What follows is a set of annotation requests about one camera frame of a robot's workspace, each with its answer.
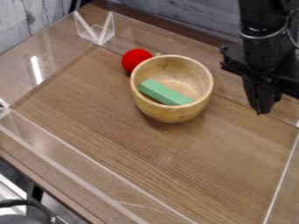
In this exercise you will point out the clear acrylic tray wall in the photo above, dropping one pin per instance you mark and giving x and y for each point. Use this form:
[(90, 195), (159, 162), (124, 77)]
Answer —
[(123, 169)]

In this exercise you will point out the wooden bowl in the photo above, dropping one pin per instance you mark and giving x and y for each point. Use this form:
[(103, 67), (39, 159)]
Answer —
[(183, 75)]

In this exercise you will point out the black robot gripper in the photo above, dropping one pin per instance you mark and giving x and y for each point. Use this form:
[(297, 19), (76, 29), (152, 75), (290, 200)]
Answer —
[(266, 61)]

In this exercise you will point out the red fruit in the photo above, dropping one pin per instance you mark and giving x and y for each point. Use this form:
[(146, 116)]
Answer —
[(132, 58)]

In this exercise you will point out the green rectangular block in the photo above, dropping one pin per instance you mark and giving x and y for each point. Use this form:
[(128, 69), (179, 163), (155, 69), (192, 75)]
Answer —
[(163, 94)]

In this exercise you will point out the black metal table frame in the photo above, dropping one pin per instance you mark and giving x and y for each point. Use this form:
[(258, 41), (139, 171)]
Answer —
[(38, 210)]

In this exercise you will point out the clear acrylic corner bracket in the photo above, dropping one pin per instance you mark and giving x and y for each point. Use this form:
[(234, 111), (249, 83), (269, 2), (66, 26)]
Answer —
[(96, 34)]

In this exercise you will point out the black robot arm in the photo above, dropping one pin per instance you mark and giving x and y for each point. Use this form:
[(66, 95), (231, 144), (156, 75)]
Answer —
[(266, 14)]

